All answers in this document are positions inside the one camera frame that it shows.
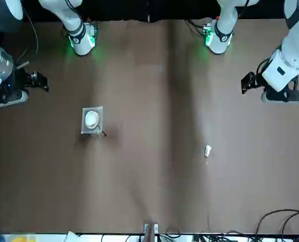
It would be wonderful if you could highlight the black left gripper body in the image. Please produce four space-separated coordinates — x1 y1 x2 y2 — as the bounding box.
254 74 283 95

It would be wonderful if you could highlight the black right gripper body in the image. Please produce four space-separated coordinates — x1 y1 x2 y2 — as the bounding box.
0 70 27 94

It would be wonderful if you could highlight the white porcelain crucible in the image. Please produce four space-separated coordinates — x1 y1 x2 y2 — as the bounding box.
85 110 100 129

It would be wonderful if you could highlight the black backdrop cloth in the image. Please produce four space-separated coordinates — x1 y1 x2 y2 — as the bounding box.
13 0 291 24

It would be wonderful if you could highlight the white paper sheet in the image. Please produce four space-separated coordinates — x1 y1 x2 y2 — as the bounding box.
66 229 81 242

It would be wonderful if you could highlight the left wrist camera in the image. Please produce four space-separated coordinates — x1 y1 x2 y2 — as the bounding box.
261 91 291 104

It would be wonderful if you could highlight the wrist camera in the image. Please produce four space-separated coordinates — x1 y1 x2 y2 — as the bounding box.
261 91 291 104
0 90 29 108

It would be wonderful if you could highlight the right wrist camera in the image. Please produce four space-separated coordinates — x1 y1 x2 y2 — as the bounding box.
0 90 29 108

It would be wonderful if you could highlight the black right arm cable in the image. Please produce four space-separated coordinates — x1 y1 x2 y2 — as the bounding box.
16 0 39 69

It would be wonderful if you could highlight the black base cable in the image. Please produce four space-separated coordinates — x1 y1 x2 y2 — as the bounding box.
186 19 205 36

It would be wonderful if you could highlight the black desk cable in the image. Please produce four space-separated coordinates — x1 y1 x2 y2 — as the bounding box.
255 208 299 237

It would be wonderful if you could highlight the aluminium camera post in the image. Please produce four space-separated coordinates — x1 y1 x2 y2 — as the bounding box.
143 222 160 242

